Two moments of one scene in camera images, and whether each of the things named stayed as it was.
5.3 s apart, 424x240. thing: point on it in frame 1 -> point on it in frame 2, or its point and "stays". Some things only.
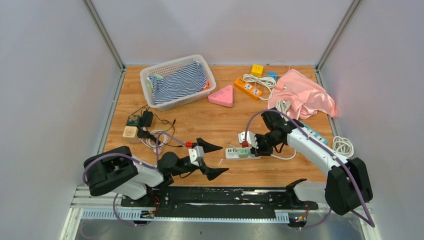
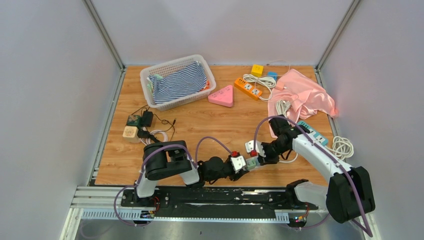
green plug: (244, 152) -> (251, 163)
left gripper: (211, 172) -> (235, 176)
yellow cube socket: (257, 70) stays
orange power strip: (248, 88) stays
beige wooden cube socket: (130, 134) stays
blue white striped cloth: (190, 79) stays
